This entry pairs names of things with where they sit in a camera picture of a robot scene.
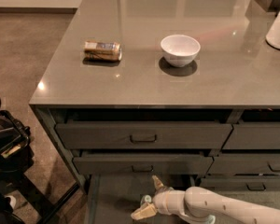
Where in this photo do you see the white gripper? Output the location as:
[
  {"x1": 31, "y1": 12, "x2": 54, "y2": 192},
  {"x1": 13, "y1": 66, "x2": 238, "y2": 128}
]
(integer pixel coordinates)
[{"x1": 131, "y1": 175, "x2": 185, "y2": 220}]

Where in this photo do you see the small clear plastic bottle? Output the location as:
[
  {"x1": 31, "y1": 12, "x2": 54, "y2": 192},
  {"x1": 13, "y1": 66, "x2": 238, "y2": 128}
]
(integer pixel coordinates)
[{"x1": 140, "y1": 195, "x2": 152, "y2": 204}]

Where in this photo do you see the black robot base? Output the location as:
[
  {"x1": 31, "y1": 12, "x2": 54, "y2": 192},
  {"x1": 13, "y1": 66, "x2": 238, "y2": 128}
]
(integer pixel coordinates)
[{"x1": 0, "y1": 98, "x2": 78, "y2": 224}]

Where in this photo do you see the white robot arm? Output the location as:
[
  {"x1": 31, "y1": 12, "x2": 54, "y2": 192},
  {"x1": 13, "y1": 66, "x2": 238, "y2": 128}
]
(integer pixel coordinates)
[{"x1": 131, "y1": 175, "x2": 280, "y2": 224}]

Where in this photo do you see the bottom right grey drawer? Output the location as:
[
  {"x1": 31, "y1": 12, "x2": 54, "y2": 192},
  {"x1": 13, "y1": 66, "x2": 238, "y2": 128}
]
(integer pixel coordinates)
[{"x1": 200, "y1": 176, "x2": 280, "y2": 191}]

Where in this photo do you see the grey drawer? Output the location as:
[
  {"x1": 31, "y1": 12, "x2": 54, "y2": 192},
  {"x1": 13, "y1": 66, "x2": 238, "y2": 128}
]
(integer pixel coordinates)
[
  {"x1": 208, "y1": 154, "x2": 280, "y2": 175},
  {"x1": 55, "y1": 121, "x2": 232, "y2": 149},
  {"x1": 73, "y1": 152, "x2": 213, "y2": 175},
  {"x1": 200, "y1": 176, "x2": 280, "y2": 191},
  {"x1": 224, "y1": 122, "x2": 280, "y2": 150}
]

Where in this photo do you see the middle left grey drawer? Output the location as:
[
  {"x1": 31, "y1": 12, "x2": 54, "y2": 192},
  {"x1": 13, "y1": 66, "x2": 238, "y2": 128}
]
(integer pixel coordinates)
[{"x1": 73, "y1": 152, "x2": 213, "y2": 175}]

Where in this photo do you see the top left grey drawer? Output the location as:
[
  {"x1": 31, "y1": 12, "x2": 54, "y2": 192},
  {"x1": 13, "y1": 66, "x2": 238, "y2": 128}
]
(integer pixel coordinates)
[{"x1": 55, "y1": 121, "x2": 232, "y2": 149}]

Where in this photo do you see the top right grey drawer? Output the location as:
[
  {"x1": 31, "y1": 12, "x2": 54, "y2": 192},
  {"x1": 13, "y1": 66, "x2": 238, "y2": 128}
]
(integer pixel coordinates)
[{"x1": 224, "y1": 122, "x2": 280, "y2": 150}]

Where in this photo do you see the grey cabinet with counter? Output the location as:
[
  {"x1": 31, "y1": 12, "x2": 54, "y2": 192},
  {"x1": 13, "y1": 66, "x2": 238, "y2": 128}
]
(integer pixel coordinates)
[{"x1": 28, "y1": 0, "x2": 280, "y2": 224}]

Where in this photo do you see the middle right grey drawer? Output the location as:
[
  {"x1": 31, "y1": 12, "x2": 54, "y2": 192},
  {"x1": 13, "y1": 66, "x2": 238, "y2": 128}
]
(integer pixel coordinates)
[{"x1": 208, "y1": 154, "x2": 280, "y2": 175}]

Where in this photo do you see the white bowl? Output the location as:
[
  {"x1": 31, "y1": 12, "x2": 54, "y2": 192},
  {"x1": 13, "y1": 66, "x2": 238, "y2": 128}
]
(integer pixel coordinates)
[{"x1": 161, "y1": 35, "x2": 201, "y2": 67}]

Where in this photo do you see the gold drink can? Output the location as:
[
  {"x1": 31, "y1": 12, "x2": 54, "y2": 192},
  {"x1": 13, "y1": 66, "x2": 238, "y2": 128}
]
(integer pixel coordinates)
[{"x1": 84, "y1": 41, "x2": 122, "y2": 62}]

